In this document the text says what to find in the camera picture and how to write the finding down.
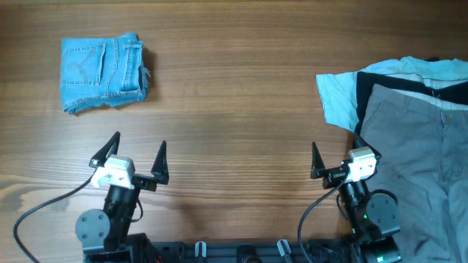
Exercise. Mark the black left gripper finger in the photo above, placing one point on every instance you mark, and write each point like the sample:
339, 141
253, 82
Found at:
159, 169
101, 156

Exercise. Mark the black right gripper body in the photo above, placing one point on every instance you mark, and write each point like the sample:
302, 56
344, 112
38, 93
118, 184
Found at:
333, 177

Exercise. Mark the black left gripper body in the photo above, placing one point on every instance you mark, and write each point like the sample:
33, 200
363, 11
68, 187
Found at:
145, 183

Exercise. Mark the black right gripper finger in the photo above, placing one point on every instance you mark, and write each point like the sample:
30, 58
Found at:
359, 142
318, 168

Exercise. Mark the light blue denim jeans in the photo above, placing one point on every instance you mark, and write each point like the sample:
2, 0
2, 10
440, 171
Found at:
99, 72

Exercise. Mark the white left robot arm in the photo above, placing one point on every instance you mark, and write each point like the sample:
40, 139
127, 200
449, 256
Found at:
104, 233

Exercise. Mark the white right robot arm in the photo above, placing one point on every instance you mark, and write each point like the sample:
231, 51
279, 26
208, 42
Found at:
373, 215

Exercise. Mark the light blue t-shirt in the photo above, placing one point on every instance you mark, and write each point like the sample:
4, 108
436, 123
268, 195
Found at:
345, 96

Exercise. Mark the grey trousers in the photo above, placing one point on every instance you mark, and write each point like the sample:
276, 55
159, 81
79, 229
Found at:
423, 142

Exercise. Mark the black garment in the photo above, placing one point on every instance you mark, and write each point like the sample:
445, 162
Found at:
365, 82

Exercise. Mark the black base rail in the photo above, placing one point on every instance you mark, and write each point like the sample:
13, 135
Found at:
226, 252

